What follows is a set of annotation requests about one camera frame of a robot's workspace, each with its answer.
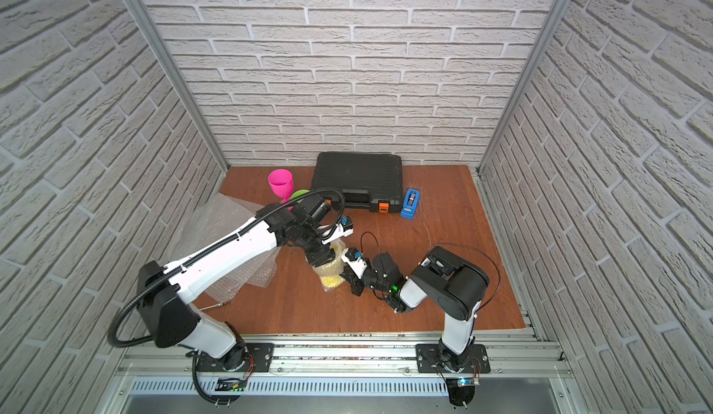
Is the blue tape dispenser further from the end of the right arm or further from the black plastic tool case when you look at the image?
the end of the right arm

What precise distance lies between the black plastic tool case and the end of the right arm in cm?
29

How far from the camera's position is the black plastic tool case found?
1032 millimetres

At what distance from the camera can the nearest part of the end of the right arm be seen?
707 mm

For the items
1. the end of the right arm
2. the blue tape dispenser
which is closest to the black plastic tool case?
the blue tape dispenser
